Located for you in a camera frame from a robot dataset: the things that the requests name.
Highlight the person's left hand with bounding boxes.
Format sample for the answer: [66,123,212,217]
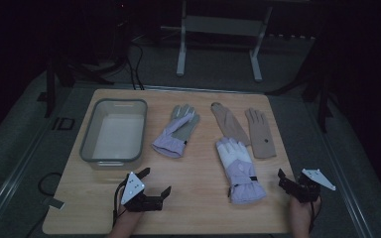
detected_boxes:
[113,203,144,230]

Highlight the purple white ski glove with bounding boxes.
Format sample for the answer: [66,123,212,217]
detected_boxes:
[215,136,268,205]

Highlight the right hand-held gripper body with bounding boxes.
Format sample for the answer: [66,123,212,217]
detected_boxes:
[284,168,337,204]

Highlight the black tripod stand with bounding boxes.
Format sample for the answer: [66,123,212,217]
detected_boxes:
[37,54,128,119]

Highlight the person's right hand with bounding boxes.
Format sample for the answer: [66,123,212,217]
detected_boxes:
[289,196,322,230]

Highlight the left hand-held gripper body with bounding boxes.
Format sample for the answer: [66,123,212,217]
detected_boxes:
[120,171,165,213]

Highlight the black metal stand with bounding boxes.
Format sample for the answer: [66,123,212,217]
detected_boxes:
[266,62,336,134]

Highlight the white metal table frame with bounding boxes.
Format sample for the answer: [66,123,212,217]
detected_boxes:
[160,0,274,83]

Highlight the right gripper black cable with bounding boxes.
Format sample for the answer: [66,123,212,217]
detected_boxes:
[307,197,322,234]

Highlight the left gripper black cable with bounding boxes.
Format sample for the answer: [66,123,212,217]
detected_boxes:
[111,179,129,230]

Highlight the black floor cables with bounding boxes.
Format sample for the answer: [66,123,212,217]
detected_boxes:
[124,39,146,91]

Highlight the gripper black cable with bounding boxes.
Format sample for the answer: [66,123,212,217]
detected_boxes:
[307,197,322,234]
[111,179,129,230]

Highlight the looped black cable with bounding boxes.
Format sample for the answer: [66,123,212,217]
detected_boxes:
[37,172,64,197]

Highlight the grey tape piece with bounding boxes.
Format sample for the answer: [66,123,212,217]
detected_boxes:
[42,196,65,211]

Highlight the plain beige knit glove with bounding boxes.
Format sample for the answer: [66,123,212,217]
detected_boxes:
[210,101,251,148]

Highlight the beige glove with dark button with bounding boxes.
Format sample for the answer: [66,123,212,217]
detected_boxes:
[244,107,278,160]

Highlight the black rectangular floor bracket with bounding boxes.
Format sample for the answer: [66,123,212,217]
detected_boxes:
[52,116,76,131]

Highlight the purple grey winter glove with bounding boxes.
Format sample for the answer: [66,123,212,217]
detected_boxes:
[151,103,201,160]

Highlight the clear plastic bin grey rim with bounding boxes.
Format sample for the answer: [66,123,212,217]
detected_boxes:
[79,98,149,172]

